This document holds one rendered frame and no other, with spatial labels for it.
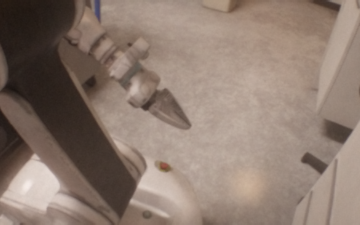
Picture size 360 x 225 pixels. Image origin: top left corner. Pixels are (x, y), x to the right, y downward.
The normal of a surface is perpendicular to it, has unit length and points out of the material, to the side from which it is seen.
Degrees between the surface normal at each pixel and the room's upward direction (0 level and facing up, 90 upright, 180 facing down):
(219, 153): 0
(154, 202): 74
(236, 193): 0
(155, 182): 0
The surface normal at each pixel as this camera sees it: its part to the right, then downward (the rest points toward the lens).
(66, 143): 0.90, -0.01
